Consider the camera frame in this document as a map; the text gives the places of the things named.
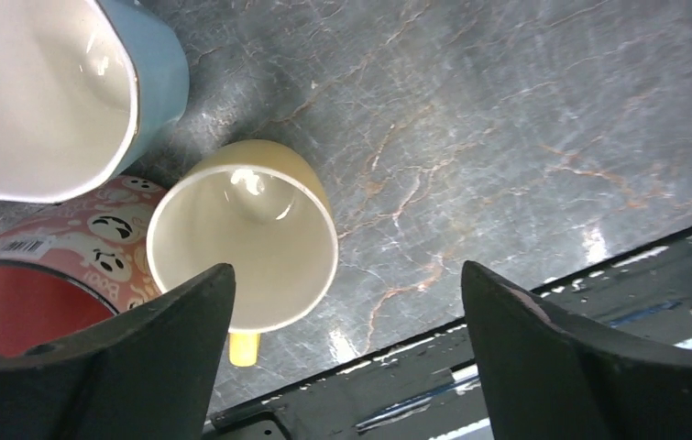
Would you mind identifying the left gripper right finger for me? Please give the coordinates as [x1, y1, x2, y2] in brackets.
[461, 261, 692, 439]

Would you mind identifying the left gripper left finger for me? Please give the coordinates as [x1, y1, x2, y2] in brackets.
[0, 263, 236, 439]

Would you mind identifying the pink speckled mug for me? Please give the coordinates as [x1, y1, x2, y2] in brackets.
[0, 175, 167, 357]

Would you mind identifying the yellow mug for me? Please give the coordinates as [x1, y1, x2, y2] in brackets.
[146, 139, 339, 367]

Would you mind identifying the light blue faceted mug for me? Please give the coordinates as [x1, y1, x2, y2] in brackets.
[0, 1, 190, 204]

